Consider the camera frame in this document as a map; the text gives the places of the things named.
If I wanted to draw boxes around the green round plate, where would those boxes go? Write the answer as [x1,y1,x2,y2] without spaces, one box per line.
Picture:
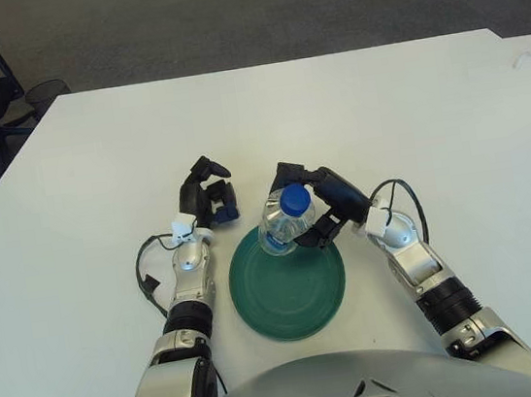
[220,213,355,350]

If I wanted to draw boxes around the clear bottle with blue cap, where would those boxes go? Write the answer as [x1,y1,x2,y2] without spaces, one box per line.
[251,181,322,259]

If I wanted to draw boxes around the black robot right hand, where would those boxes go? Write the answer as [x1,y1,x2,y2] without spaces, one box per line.
[263,150,379,255]

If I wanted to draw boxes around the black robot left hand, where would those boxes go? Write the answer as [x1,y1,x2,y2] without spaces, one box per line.
[173,152,242,233]

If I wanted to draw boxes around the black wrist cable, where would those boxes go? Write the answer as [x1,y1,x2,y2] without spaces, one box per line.
[128,229,189,323]
[365,175,432,251]

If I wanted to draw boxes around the black wire mesh wastebasket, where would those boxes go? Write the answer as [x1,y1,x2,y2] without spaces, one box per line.
[22,76,74,118]

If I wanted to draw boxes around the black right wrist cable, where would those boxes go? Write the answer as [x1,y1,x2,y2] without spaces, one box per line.
[365,175,432,251]

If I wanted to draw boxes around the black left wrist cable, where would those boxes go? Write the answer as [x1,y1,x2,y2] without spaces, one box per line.
[128,229,189,323]

